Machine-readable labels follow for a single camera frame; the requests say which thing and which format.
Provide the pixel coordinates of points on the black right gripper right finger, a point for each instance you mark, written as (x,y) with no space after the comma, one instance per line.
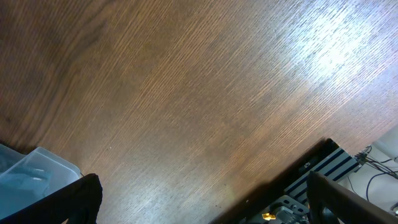
(331,203)

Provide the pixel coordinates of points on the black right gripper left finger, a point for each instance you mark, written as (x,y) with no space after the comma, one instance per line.
(77,203)

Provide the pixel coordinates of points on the clear plastic storage bin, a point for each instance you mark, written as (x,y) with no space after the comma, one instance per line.
(26,179)

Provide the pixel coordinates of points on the aluminium extrusion frame rail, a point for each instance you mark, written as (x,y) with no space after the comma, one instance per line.
(286,201)

